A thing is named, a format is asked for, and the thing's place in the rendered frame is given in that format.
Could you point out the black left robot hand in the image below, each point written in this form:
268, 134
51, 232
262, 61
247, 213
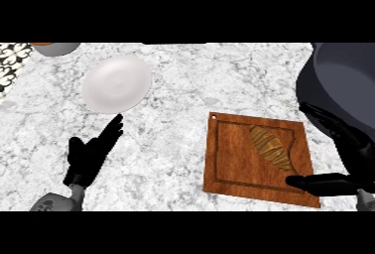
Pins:
93, 152

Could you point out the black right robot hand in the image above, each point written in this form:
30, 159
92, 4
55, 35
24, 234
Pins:
347, 155

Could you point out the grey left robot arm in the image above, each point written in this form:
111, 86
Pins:
61, 200

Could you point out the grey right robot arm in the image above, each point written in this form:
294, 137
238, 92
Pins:
366, 200

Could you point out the brown striped croissant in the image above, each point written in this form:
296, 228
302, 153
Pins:
270, 148

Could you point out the brown wooden cutting board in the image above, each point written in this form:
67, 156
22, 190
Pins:
244, 162

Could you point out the white oval plate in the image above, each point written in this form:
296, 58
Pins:
115, 84

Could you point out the black and white patterned mat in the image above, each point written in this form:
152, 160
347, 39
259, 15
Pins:
11, 64

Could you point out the grey bowl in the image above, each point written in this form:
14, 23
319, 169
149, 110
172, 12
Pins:
55, 49

